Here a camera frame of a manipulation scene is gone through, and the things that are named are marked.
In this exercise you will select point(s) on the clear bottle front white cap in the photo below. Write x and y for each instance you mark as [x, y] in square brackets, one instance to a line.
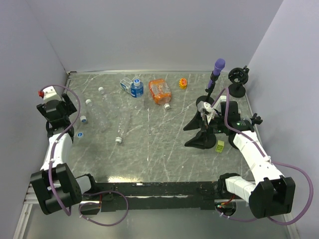
[123, 124]

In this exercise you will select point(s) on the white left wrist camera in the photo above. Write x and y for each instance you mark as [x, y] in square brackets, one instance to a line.
[49, 94]

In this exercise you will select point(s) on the black empty microphone stand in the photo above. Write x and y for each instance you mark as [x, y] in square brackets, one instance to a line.
[238, 77]

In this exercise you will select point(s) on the yellow orange bottle cap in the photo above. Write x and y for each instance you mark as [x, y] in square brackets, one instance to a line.
[183, 83]

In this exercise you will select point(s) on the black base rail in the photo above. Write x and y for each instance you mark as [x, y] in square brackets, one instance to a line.
[111, 197]

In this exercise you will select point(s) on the clear bottle small white cap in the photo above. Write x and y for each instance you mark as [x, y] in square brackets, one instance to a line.
[97, 114]

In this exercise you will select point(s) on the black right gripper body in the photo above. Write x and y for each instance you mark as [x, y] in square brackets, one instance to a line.
[216, 126]

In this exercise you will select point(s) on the blue Pocari bottle cap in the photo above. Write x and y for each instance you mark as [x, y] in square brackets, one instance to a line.
[80, 135]

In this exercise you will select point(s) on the purple microphone on stand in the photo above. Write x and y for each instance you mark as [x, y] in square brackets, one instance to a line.
[218, 67]

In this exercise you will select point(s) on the green toy brick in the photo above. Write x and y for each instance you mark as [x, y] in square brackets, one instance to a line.
[219, 146]

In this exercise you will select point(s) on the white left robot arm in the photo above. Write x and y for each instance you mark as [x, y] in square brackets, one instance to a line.
[54, 184]

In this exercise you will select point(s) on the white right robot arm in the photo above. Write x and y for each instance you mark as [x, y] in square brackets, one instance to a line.
[272, 193]

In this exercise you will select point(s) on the blue water bottle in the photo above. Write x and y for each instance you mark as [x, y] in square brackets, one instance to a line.
[135, 87]

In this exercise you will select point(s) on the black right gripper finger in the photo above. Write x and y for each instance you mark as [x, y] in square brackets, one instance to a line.
[199, 121]
[202, 140]

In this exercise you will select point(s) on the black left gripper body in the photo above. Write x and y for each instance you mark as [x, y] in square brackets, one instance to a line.
[69, 107]

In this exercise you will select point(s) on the clear bottle blue ring cap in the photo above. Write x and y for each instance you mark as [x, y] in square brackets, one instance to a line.
[83, 119]

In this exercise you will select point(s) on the orange plastic bottle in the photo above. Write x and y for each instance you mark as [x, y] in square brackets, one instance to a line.
[160, 92]

